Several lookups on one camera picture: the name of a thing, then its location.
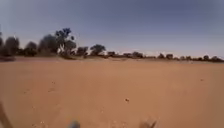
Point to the row of trees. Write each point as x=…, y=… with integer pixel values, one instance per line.
x=50, y=45

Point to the robot's own part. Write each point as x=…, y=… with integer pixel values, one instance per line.
x=146, y=125
x=74, y=125

